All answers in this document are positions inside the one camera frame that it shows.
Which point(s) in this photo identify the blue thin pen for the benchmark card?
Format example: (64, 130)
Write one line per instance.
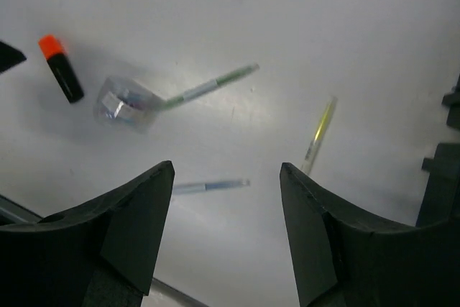
(192, 188)

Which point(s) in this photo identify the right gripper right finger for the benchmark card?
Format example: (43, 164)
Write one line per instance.
(343, 255)

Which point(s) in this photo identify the orange capped black highlighter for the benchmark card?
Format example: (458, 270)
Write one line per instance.
(60, 66)

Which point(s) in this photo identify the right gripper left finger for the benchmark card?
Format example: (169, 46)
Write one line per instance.
(35, 272)

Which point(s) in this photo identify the black compartment organizer tray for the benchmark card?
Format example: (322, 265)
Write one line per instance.
(441, 198)

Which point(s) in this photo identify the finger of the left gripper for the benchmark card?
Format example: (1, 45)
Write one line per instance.
(10, 57)

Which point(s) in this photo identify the yellow thin pen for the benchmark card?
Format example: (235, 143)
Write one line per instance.
(317, 139)

